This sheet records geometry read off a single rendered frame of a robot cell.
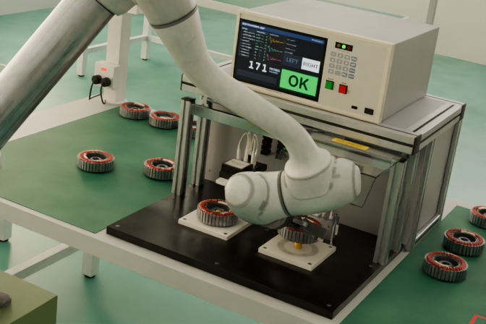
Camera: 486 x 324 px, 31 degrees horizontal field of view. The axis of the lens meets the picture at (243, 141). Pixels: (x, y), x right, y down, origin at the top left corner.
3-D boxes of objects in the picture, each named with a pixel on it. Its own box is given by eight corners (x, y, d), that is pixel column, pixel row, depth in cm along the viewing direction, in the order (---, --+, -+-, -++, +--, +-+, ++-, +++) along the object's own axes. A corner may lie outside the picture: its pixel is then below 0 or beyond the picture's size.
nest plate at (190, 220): (226, 241, 228) (227, 236, 227) (178, 223, 234) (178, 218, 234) (254, 223, 241) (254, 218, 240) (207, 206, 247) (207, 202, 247)
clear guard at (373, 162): (361, 208, 198) (366, 183, 196) (267, 178, 208) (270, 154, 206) (410, 171, 225) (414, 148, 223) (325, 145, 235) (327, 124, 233)
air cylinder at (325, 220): (329, 241, 235) (333, 222, 234) (304, 232, 239) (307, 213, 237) (337, 235, 240) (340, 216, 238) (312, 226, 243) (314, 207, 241)
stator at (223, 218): (223, 231, 230) (226, 218, 229) (188, 218, 235) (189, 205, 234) (245, 218, 239) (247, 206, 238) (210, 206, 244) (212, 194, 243)
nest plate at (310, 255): (311, 271, 217) (312, 266, 217) (257, 252, 224) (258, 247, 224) (335, 251, 230) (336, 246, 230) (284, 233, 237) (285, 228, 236)
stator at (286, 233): (309, 249, 218) (311, 236, 217) (269, 235, 223) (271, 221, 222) (327, 236, 228) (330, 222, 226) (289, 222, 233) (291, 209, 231)
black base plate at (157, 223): (331, 320, 201) (333, 311, 200) (105, 233, 228) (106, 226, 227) (401, 251, 240) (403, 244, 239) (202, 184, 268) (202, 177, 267)
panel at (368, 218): (406, 245, 239) (427, 140, 229) (199, 176, 267) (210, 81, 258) (408, 244, 240) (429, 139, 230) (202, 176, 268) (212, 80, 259)
